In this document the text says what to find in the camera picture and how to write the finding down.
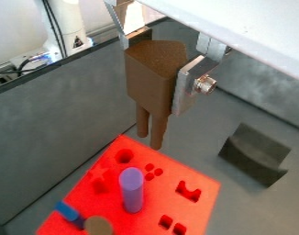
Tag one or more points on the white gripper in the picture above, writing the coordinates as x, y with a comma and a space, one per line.
258, 27

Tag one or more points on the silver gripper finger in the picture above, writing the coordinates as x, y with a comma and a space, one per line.
127, 17

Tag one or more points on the brown three prong object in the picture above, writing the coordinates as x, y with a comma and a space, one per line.
152, 63

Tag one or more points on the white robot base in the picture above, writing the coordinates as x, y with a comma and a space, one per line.
66, 35

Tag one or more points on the black curved fixture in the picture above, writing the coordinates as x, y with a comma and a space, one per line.
255, 154

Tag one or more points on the red peg board block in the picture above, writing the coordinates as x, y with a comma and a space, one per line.
179, 196

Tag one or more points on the purple cylinder peg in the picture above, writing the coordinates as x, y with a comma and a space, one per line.
131, 186

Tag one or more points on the red star peg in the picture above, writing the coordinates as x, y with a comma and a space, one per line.
100, 176

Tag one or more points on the dark brown cylinder peg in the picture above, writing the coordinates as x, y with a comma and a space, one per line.
98, 226

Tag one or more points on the blue rectangular peg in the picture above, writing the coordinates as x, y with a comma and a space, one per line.
70, 214

